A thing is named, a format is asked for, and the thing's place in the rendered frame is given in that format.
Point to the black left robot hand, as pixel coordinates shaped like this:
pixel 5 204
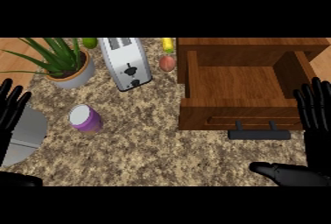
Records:
pixel 9 108

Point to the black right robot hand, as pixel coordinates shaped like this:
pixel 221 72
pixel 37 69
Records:
pixel 317 137

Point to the purple can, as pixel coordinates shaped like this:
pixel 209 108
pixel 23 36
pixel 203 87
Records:
pixel 85 118

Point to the wooden drawer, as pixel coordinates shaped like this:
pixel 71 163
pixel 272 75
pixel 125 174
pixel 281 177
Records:
pixel 241 96

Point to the grey steel sink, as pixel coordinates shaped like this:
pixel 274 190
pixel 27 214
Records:
pixel 26 135

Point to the white plant pot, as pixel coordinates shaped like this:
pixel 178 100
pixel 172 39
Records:
pixel 77 73

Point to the green potted plant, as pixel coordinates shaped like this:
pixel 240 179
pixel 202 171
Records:
pixel 52 56

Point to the green lime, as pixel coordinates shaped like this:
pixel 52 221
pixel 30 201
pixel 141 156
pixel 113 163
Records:
pixel 89 42

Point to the silver toaster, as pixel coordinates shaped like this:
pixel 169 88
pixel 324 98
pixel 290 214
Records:
pixel 126 62

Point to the wooden cabinet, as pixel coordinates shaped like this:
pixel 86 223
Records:
pixel 255 52

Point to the reddish brown potato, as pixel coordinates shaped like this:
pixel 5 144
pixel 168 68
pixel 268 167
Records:
pixel 168 63

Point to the yellow corn cob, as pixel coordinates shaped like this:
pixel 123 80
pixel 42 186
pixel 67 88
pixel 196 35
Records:
pixel 168 44

